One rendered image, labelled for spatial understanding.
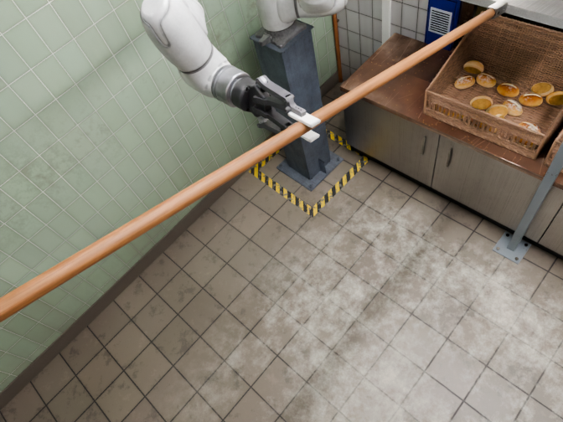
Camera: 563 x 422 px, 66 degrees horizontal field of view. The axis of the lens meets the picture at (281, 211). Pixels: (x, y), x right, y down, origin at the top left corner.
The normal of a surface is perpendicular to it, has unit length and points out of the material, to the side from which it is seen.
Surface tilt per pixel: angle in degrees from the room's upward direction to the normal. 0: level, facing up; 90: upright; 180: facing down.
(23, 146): 90
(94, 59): 90
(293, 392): 0
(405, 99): 0
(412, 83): 0
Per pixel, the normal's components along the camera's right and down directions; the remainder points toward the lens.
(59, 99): 0.73, 0.49
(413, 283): -0.19, -0.53
